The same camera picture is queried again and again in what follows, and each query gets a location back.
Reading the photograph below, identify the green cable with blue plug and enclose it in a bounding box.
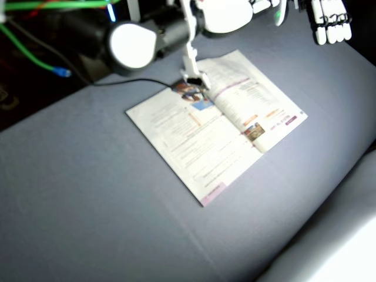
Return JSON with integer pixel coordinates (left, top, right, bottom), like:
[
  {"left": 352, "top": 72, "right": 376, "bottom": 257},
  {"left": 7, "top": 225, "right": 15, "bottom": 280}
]
[{"left": 0, "top": 23, "right": 73, "bottom": 79}]

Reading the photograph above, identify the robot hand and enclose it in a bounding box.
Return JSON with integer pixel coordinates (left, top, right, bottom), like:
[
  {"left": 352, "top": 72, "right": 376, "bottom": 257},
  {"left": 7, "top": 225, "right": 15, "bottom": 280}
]
[
  {"left": 274, "top": 0, "right": 353, "bottom": 46},
  {"left": 201, "top": 0, "right": 281, "bottom": 34}
]

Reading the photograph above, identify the grey table cloth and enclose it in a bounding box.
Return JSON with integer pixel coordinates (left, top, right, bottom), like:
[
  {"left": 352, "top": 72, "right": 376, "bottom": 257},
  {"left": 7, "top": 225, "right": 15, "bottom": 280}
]
[{"left": 0, "top": 0, "right": 376, "bottom": 282}]

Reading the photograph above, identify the thin black cable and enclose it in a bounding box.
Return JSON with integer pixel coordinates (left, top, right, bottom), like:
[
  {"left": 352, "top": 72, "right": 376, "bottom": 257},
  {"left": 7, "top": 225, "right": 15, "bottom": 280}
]
[{"left": 93, "top": 78, "right": 177, "bottom": 89}]

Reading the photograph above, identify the paper textbook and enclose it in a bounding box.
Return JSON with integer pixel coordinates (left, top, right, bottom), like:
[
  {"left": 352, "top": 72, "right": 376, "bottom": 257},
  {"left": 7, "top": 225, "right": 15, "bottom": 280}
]
[{"left": 125, "top": 49, "right": 308, "bottom": 208}]

